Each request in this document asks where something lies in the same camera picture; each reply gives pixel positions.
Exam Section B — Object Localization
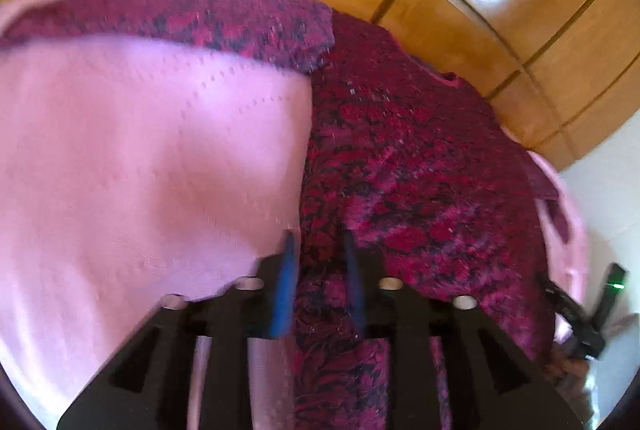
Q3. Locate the red floral patterned garment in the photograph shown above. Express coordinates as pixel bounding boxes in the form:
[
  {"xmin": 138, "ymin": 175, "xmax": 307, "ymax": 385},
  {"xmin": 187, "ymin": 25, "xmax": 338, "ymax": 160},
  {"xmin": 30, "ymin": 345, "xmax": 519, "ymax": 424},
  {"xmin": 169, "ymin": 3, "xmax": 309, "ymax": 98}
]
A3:
[{"xmin": 1, "ymin": 0, "xmax": 559, "ymax": 429}]

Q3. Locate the person's right hand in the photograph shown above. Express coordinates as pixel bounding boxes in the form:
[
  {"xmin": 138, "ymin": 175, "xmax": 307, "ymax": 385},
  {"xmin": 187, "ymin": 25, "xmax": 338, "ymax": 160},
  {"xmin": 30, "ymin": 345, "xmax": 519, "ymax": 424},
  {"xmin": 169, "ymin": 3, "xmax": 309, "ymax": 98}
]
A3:
[{"xmin": 544, "ymin": 346, "xmax": 594, "ymax": 421}]

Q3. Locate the pink bed sheet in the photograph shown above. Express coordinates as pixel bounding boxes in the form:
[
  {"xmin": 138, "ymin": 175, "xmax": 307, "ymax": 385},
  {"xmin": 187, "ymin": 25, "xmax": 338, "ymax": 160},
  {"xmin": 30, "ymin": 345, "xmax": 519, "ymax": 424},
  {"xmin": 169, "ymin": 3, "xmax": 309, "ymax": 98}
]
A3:
[{"xmin": 0, "ymin": 0, "xmax": 589, "ymax": 430}]

